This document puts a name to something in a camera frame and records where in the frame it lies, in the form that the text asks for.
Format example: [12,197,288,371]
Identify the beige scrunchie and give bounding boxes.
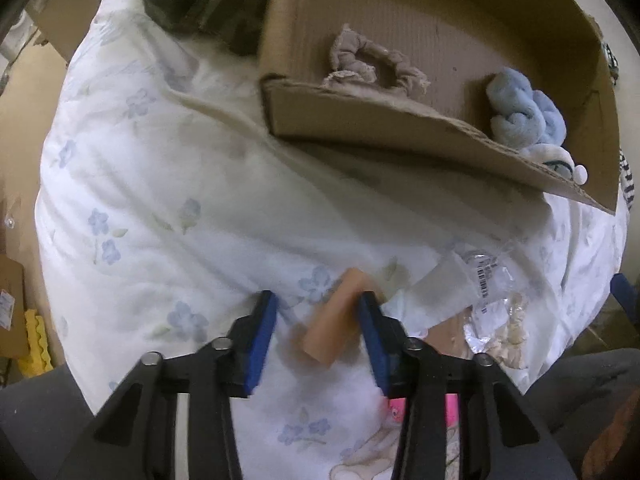
[322,23,430,100]

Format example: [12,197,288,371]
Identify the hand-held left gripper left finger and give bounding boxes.
[56,290,279,480]

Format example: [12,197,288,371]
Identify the brown cardboard box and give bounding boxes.
[258,0,622,216]

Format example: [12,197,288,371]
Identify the white sock with pompom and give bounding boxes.
[520,143,590,184]

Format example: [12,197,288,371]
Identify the clear plastic packet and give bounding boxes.
[407,249,532,367]

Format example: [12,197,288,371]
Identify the white floral blanket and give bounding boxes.
[34,0,630,480]

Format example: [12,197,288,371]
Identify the light blue rolled socks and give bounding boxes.
[486,67,568,150]

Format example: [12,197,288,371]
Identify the yellow foam piece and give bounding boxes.
[20,308,55,375]

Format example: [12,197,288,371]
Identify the pink plush toy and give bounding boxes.
[382,392,461,428]

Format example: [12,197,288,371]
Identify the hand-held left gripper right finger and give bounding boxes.
[356,291,581,480]

